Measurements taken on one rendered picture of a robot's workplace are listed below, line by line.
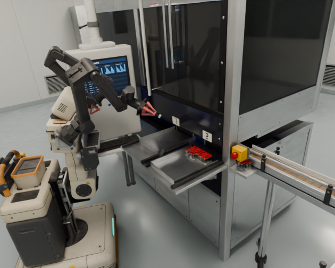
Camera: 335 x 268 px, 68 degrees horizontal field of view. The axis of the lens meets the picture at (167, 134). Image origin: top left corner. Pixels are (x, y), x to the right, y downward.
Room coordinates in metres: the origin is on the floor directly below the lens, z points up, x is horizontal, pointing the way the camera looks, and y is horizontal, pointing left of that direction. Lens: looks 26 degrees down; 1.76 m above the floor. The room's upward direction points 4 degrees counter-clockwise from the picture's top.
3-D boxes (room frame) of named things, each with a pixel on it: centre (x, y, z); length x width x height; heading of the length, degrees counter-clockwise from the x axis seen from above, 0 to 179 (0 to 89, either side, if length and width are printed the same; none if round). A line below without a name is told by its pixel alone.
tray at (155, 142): (1.68, 0.00, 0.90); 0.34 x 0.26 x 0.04; 123
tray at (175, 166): (1.34, -0.09, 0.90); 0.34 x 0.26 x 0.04; 123
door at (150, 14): (1.90, 0.03, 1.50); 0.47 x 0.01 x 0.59; 33
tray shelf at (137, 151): (1.50, -0.03, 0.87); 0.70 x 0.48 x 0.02; 33
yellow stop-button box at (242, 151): (1.25, -0.42, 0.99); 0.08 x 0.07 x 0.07; 123
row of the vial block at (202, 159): (1.40, -0.18, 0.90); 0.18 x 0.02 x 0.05; 33
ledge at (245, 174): (1.26, -0.46, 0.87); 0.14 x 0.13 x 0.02; 123
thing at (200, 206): (2.42, -0.21, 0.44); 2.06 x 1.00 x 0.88; 33
